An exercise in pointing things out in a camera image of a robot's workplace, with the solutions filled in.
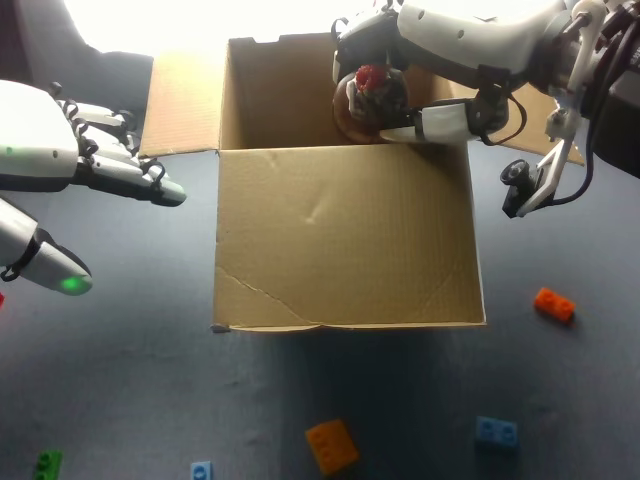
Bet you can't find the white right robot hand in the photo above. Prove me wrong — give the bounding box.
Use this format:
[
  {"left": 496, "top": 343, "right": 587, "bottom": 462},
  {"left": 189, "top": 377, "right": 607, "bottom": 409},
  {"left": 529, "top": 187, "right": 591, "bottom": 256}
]
[{"left": 330, "top": 0, "right": 569, "bottom": 146}]

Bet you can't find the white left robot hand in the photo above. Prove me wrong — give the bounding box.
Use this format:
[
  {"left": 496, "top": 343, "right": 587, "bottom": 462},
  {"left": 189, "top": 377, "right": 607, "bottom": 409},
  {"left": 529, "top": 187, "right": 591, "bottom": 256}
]
[{"left": 0, "top": 79, "right": 188, "bottom": 298}]

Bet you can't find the dark object with red top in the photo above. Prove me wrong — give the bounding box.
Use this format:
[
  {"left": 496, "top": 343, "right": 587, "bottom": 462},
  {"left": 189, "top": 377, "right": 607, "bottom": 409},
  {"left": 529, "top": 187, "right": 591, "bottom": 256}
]
[{"left": 332, "top": 63, "right": 414, "bottom": 144}]

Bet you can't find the brown cardboard box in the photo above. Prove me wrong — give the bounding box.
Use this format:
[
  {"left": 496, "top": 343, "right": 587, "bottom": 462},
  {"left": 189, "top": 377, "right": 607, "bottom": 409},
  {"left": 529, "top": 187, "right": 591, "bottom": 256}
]
[{"left": 137, "top": 32, "right": 586, "bottom": 334}]

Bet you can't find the grey table cloth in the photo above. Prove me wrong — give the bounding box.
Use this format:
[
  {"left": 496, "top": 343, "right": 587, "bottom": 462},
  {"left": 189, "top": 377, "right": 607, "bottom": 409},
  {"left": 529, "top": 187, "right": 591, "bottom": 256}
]
[{"left": 0, "top": 0, "right": 640, "bottom": 480}]

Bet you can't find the small orange toy brick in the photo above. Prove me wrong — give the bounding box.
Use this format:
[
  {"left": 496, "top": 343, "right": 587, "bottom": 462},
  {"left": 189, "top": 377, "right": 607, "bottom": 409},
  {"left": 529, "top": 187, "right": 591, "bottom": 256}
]
[{"left": 533, "top": 287, "right": 577, "bottom": 322}]

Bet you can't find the green toy brick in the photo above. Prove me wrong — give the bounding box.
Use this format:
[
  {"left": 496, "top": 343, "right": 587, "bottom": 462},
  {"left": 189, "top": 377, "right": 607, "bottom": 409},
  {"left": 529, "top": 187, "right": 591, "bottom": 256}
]
[{"left": 32, "top": 449, "right": 65, "bottom": 480}]

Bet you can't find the dull blue toy brick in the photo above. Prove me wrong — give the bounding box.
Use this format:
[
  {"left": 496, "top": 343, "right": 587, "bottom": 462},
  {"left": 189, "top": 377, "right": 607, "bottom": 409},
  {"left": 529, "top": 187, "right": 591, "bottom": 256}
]
[{"left": 474, "top": 415, "right": 519, "bottom": 454}]

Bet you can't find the large orange toy brick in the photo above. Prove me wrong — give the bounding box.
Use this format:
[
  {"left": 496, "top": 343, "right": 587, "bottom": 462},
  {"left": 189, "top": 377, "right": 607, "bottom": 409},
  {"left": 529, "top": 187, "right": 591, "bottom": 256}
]
[{"left": 304, "top": 418, "right": 361, "bottom": 477}]

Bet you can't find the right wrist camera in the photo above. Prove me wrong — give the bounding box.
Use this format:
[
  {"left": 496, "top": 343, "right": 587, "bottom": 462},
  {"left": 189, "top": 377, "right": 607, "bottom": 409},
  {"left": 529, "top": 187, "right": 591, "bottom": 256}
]
[{"left": 499, "top": 133, "right": 576, "bottom": 220}]

